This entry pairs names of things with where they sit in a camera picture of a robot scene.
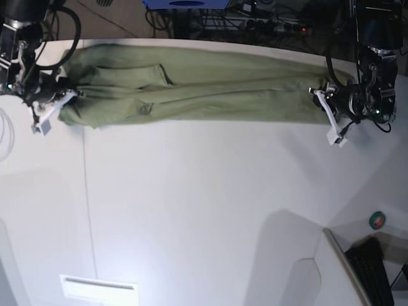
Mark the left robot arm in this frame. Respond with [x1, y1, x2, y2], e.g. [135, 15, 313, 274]
[309, 1, 404, 140]

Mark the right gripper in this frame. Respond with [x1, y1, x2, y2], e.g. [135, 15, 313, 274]
[23, 76, 85, 123]

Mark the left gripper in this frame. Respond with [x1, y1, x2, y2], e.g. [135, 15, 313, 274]
[309, 82, 362, 134]

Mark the white cable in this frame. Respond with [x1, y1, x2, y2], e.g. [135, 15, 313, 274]
[0, 106, 16, 163]

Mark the white table slot plate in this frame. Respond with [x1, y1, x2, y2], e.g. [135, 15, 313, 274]
[60, 275, 139, 305]

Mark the black power strip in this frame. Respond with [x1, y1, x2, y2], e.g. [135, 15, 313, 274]
[245, 19, 313, 36]

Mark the grey laptop edge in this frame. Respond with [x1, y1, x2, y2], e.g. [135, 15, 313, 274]
[323, 228, 372, 305]

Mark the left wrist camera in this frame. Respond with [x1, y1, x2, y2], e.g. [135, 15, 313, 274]
[326, 129, 347, 148]

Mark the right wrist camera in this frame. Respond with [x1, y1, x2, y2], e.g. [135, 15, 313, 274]
[31, 120, 51, 136]

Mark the green tape roll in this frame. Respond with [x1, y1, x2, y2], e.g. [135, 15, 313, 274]
[368, 211, 386, 230]

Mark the green t-shirt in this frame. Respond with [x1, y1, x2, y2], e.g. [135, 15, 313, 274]
[57, 43, 358, 130]

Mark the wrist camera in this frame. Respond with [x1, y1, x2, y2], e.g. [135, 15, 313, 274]
[326, 129, 347, 148]
[31, 120, 51, 136]

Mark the black keyboard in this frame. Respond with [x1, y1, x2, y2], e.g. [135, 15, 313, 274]
[346, 237, 395, 305]

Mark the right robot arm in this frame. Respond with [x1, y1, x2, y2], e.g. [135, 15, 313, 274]
[1, 1, 82, 126]

